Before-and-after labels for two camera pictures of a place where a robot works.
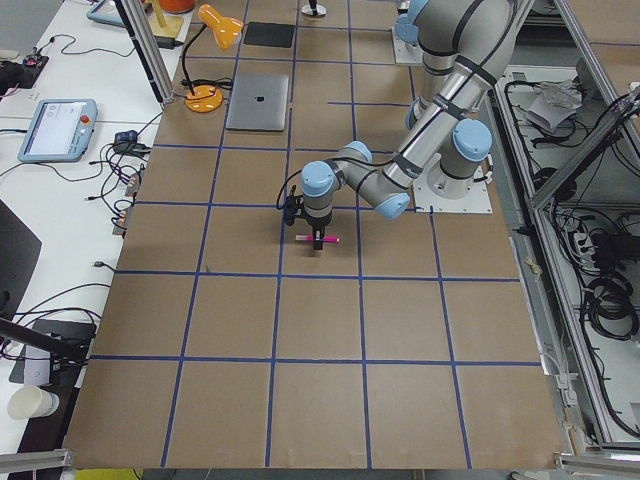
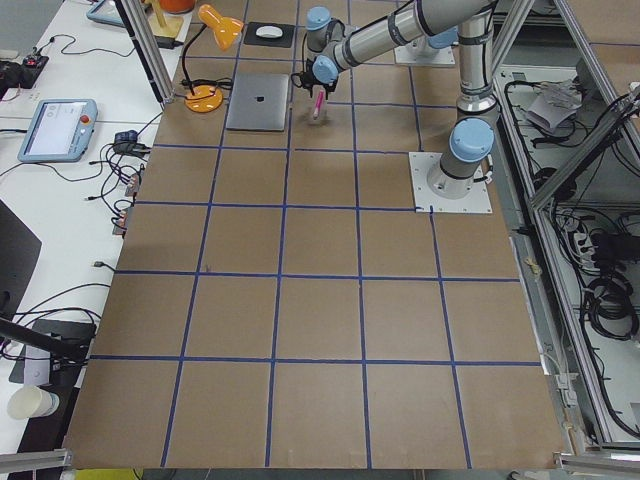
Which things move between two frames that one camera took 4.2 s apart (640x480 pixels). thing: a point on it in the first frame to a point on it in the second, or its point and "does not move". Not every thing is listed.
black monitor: (20, 252) does not move
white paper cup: (26, 402) does not move
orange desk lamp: (206, 95) does not move
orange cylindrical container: (176, 6) does not move
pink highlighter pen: (326, 239) to (318, 106)
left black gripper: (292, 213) to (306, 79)
